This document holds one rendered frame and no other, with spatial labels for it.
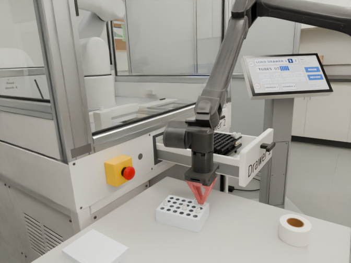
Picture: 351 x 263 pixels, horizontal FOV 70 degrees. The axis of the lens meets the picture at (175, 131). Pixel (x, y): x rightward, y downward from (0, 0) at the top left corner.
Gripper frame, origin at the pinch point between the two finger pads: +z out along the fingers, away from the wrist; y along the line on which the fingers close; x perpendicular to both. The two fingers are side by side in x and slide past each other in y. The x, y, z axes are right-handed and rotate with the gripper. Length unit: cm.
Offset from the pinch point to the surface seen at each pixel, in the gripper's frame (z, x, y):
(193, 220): 2.1, 0.3, 6.9
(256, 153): -8.2, 11.0, -19.7
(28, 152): -11, -50, 13
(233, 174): -3.4, 5.7, -12.1
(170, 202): 1.6, -8.5, 2.3
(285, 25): -65, 6, -191
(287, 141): 18, 17, -125
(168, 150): -6.6, -18.5, -16.2
